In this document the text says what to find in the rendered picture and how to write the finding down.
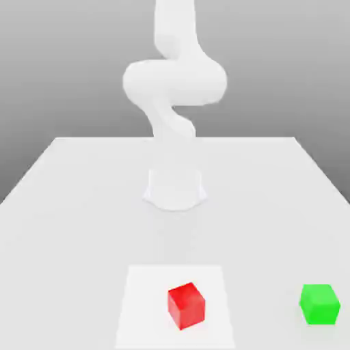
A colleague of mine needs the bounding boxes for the small green cube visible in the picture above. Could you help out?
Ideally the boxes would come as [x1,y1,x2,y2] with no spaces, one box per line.
[299,283,342,325]

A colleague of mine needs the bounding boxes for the small red cube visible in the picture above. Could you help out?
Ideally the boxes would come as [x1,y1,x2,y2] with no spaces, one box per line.
[167,282,206,331]

